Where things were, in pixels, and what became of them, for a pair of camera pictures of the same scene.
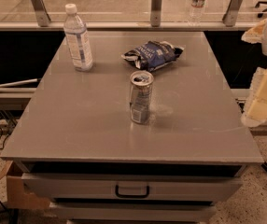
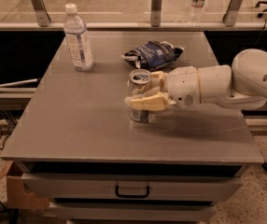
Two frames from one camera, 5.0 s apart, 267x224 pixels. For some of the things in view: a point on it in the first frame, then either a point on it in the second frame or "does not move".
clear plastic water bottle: x=76 y=32 does not move
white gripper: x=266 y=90 to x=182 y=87
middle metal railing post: x=156 y=6 does not move
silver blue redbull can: x=141 y=95 does not move
